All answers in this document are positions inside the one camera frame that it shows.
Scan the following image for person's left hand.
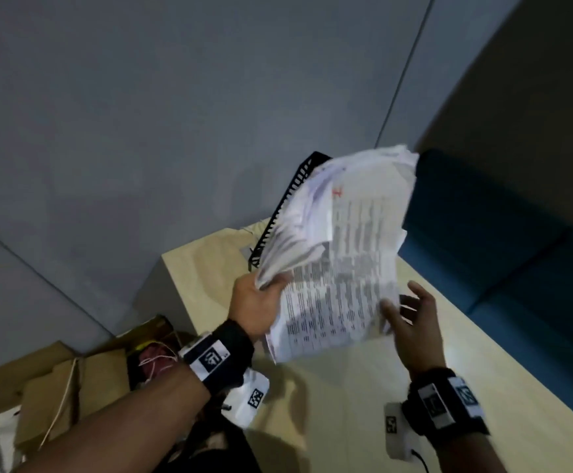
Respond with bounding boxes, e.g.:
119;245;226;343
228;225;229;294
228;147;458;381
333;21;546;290
230;273;292;341

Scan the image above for person's left forearm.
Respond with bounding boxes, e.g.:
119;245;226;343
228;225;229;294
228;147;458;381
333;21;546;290
14;360;213;473

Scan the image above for stack of printed white papers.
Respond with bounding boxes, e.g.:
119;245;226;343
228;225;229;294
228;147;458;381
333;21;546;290
256;145;420;365

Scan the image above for blue sofa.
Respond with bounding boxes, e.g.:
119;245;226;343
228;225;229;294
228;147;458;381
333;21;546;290
396;148;573;390

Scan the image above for left wrist camera black strap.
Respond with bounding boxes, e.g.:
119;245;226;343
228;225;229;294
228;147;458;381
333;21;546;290
177;319;271;430

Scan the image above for wrist camera black strap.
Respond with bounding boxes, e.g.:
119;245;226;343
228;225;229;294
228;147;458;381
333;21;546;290
383;367;491;462
177;319;271;430

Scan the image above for person's right forearm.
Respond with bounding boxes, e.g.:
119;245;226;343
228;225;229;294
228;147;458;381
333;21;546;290
433;427;510;473

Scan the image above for large open cardboard box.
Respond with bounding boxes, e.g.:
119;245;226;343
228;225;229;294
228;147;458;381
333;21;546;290
0;314;199;461

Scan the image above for right wrist camera black strap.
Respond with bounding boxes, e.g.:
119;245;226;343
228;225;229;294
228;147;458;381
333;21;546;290
383;367;491;462

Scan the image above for small brown cardboard box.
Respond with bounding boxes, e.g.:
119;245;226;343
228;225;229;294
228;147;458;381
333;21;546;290
14;348;131;455

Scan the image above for white string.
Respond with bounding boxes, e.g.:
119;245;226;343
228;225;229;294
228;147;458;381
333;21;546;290
39;357;81;451

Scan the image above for person's right hand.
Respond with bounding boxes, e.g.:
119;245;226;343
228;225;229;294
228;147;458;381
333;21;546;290
380;280;448;376

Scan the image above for black wire file rack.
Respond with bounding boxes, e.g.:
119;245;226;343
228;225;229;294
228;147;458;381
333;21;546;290
248;151;334;271

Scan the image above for red cloth bundle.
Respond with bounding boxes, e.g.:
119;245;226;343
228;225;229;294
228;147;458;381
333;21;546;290
138;341;179;382

